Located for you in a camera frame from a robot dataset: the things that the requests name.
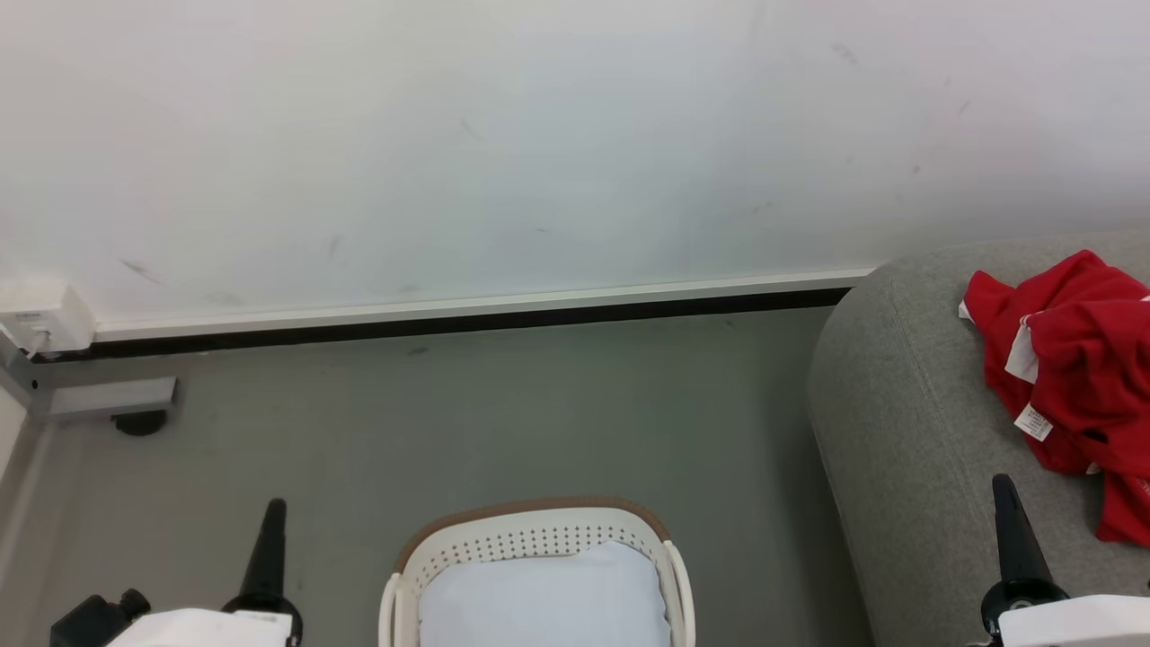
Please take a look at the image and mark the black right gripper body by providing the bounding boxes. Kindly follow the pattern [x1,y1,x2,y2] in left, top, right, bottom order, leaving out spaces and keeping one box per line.
[980,578,1071,641]

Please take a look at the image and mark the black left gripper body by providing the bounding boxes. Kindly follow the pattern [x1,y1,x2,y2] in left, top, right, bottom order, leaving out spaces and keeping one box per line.
[221,591,305,646]

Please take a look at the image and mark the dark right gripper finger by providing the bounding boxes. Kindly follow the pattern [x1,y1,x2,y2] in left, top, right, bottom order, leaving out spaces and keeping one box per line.
[992,474,1054,585]

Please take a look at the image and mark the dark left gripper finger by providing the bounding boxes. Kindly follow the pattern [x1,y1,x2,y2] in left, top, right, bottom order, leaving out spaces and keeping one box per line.
[237,499,288,598]

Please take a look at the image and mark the red jacket with white stripes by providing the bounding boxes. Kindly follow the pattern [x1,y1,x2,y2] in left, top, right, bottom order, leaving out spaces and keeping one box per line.
[958,250,1150,547]

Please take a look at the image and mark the white perforated laundry basket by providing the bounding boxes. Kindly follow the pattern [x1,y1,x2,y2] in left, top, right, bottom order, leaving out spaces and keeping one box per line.
[378,497,696,647]

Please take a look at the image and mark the grey fabric sofa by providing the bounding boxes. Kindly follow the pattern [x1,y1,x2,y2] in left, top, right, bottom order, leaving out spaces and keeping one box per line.
[806,231,1150,647]

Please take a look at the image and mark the black round foot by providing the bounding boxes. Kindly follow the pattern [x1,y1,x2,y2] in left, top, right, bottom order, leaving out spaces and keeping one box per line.
[113,411,170,439]

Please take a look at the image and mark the grey metal table leg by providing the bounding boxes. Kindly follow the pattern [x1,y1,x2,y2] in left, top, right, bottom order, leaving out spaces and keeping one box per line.
[0,346,179,423]

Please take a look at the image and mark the pale white cloth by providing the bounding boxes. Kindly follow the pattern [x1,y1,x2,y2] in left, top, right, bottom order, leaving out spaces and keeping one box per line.
[419,539,673,647]

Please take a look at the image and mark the white wall socket box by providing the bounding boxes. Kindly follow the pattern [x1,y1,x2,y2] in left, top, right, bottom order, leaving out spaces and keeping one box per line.
[0,282,98,358]

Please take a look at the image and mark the white wall baseboard trim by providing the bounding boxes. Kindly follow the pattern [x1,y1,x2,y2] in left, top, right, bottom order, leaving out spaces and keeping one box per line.
[93,267,879,343]

